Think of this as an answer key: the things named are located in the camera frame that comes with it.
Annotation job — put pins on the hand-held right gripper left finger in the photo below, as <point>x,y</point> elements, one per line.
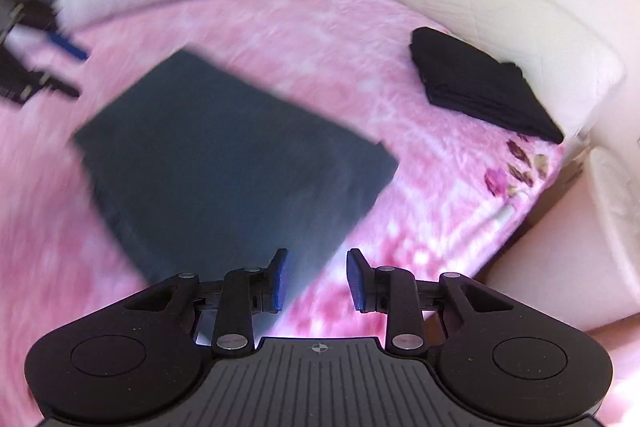
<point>278,281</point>

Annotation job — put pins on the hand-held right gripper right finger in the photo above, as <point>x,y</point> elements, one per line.
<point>356,281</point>

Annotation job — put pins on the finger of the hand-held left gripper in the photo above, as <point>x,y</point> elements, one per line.
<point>35,82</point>
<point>67,46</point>

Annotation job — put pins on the dark grey jeans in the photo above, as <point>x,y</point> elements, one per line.
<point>225,157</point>

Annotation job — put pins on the black folded clothes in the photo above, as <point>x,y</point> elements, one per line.
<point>475,77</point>

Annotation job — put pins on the floral bed sheet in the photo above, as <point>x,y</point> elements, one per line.
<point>520,172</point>

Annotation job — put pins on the pink rose fleece blanket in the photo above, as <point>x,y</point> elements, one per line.
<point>325,57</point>

